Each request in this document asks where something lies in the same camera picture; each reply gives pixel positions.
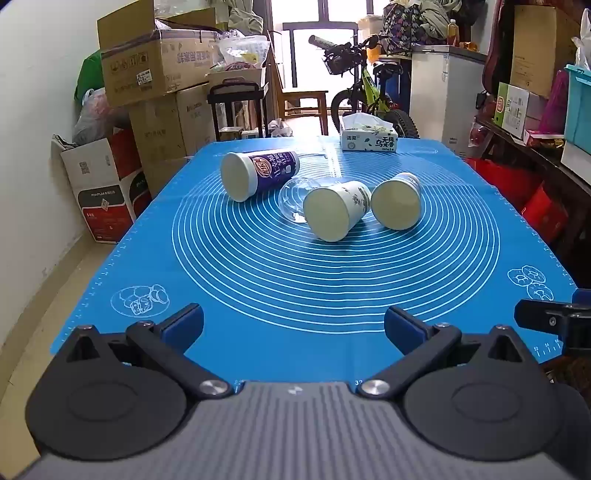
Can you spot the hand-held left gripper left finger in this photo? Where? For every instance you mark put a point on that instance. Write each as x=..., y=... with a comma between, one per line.
x=184, y=324

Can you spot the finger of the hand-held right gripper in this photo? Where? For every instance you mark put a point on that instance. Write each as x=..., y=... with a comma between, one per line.
x=542, y=314

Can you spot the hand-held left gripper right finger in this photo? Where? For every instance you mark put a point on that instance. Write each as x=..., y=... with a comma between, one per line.
x=402, y=325

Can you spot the white paper cup blue print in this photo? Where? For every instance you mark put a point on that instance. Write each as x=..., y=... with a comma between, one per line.
x=397, y=203

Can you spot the white paper cup floral print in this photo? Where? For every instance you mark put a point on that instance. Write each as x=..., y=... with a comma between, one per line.
x=330, y=212

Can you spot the clear plastic cup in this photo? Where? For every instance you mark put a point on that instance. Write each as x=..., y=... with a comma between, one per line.
x=295, y=196

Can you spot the purple paper cup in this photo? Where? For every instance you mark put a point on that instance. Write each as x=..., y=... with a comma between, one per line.
x=268, y=170

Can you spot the blue silicone baking mat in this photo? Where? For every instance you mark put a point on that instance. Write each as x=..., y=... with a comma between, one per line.
x=277, y=286

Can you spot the red gift bag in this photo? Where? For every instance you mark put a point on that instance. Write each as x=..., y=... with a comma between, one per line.
x=501, y=182

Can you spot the dark wooden side table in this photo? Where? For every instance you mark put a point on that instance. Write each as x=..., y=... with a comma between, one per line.
x=554, y=170

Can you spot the white and red cardboard box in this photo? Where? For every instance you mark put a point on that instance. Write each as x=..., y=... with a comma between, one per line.
x=104, y=194

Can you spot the tissue pack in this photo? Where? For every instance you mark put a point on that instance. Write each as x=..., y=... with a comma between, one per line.
x=367, y=138

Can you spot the tall brown cardboard box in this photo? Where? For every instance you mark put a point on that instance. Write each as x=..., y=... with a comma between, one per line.
x=175, y=122

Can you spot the green and white box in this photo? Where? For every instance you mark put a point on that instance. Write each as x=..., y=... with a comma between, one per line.
x=510, y=108

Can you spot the teal plastic bin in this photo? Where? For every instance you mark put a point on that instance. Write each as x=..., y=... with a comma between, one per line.
x=579, y=108

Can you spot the pink packet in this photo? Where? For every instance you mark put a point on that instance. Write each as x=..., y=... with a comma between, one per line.
x=554, y=101

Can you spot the translucent plastic bag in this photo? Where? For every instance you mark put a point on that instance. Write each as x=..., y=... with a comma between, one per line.
x=94, y=117

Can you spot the white chest freezer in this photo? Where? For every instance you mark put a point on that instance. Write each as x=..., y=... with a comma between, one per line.
x=455, y=97

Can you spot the green bicycle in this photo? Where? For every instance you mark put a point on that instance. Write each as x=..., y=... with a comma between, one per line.
x=369, y=87

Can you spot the wooden chair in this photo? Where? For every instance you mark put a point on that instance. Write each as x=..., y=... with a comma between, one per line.
x=300, y=97

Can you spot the large open cardboard box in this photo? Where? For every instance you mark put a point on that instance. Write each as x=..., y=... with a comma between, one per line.
x=152, y=64

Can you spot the green bag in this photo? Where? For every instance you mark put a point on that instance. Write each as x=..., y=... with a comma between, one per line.
x=90, y=74

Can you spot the clear bag of packets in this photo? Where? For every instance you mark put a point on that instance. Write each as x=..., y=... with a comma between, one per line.
x=242, y=50

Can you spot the orange drink bottle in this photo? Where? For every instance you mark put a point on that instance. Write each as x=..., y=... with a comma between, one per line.
x=453, y=32

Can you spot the floral fabric bag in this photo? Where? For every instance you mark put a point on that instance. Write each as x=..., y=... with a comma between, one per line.
x=401, y=27

